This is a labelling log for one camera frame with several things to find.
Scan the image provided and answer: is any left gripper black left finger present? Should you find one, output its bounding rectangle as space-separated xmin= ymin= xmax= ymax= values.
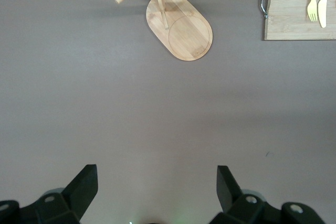
xmin=0 ymin=164 xmax=98 ymax=224

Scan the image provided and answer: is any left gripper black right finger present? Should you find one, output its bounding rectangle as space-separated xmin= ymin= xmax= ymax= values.
xmin=209 ymin=165 xmax=327 ymax=224

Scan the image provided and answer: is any wooden mug rack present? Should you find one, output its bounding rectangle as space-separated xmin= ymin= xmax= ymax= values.
xmin=114 ymin=0 xmax=214 ymax=62

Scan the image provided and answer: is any yellow plastic knife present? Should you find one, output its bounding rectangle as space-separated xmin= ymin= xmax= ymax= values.
xmin=318 ymin=0 xmax=331 ymax=28

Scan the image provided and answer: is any bamboo cutting board metal handle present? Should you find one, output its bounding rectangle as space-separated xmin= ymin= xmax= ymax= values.
xmin=259 ymin=0 xmax=336 ymax=41

